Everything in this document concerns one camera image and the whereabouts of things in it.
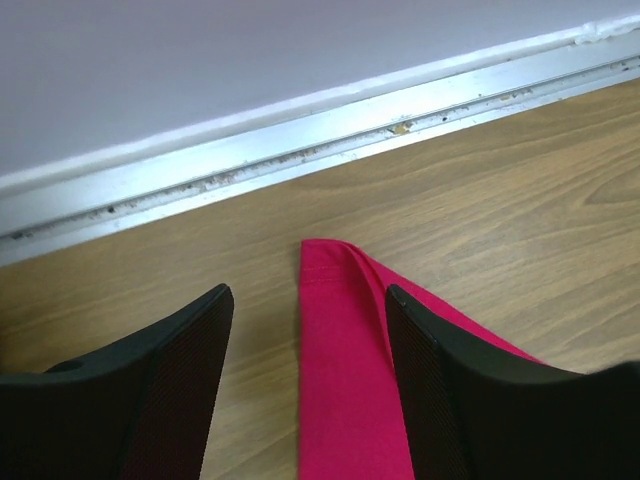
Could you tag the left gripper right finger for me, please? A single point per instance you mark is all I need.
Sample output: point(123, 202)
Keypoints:
point(473, 410)

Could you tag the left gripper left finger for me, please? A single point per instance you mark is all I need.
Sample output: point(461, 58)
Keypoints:
point(138, 408)

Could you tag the pink t shirt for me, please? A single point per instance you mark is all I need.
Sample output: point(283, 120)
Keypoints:
point(350, 416)

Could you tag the back aluminium rail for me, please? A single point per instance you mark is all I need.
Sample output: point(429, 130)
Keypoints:
point(192, 171)

